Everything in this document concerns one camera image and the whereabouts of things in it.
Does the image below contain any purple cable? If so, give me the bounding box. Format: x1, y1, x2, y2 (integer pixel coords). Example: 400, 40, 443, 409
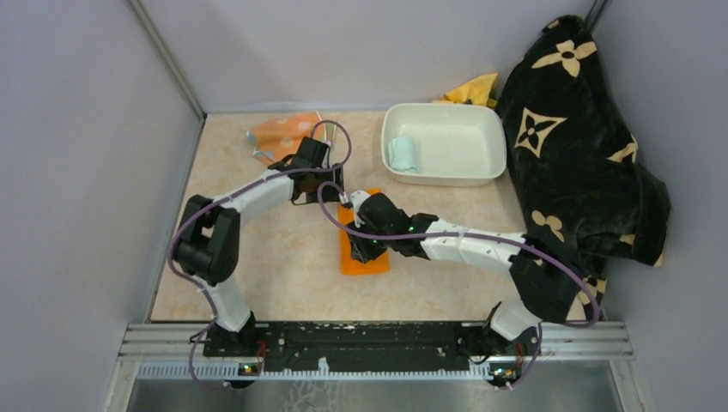
316, 180, 602, 391
167, 119, 353, 393

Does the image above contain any plain bright orange towel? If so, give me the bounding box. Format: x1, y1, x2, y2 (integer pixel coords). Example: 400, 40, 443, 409
337, 187, 390, 276

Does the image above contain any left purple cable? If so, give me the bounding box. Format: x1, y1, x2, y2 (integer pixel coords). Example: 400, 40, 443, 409
167, 119, 353, 393

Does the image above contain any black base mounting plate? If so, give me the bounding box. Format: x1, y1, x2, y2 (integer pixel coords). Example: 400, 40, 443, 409
203, 321, 536, 373

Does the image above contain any light mint green towel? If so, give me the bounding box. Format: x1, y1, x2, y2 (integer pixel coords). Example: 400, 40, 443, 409
387, 136, 419, 173

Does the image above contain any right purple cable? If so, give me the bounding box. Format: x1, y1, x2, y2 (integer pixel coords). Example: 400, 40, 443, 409
316, 180, 602, 391

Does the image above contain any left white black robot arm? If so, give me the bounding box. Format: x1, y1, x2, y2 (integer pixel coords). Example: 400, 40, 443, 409
167, 137, 345, 355

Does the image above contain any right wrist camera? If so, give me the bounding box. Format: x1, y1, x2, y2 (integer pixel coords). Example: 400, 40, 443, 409
349, 191, 371, 227

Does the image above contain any aluminium frame rail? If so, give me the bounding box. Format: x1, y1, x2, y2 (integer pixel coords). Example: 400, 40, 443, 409
104, 321, 654, 411

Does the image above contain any white plastic bin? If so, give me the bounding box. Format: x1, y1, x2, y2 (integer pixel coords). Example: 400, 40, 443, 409
380, 103, 507, 187

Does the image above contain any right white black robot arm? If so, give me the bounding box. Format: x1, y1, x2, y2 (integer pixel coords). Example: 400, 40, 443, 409
345, 191, 586, 354

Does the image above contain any black floral blanket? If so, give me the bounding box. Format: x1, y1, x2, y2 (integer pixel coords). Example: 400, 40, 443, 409
495, 15, 671, 318

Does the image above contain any orange polka dot towel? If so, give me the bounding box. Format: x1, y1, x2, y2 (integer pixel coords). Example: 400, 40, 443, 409
246, 112, 323, 166

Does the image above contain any yellow towel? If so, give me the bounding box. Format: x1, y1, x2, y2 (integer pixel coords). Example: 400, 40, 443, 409
434, 73, 499, 109

